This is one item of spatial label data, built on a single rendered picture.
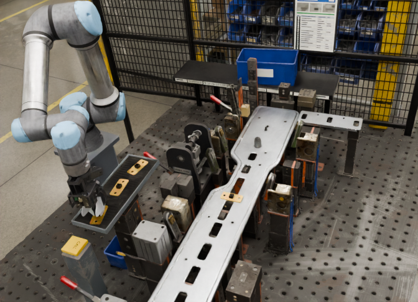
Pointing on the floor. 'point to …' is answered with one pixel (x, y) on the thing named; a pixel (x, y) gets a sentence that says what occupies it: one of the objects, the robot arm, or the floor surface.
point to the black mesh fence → (250, 47)
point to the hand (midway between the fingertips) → (97, 210)
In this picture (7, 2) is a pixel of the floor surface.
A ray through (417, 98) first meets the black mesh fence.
